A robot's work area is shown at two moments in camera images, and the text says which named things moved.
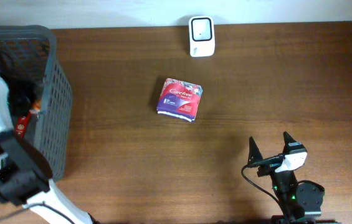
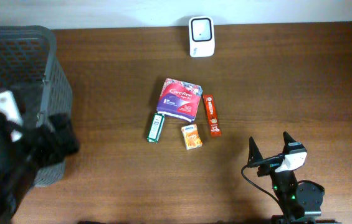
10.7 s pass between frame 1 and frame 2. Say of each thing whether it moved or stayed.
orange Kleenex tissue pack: moved
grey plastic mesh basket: stayed
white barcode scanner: stayed
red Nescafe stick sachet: moved
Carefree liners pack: stayed
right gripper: stayed
